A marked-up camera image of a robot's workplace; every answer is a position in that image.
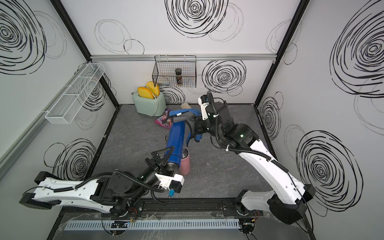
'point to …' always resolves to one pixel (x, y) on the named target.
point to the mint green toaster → (152, 107)
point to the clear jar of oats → (185, 105)
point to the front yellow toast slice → (144, 92)
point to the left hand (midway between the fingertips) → (170, 149)
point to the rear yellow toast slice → (155, 89)
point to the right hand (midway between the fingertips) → (196, 117)
